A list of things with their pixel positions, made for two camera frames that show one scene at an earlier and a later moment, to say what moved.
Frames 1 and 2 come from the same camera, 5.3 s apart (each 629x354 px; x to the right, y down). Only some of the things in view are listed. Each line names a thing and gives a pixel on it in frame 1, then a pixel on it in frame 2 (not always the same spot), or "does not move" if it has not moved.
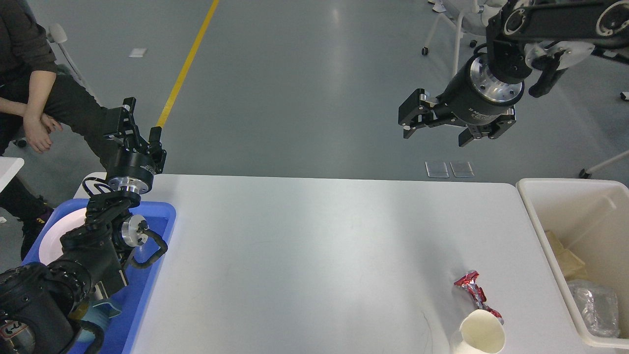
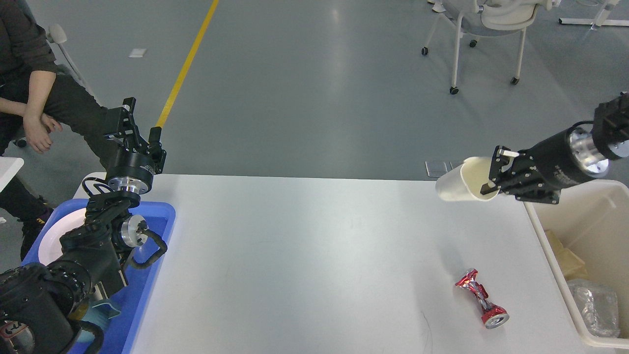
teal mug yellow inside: [99, 311] does not move
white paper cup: [481, 332] → [463, 182]
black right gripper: [475, 96] → [562, 161]
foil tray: [598, 307] does not move
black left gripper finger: [119, 124] does not move
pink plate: [65, 223] does not move
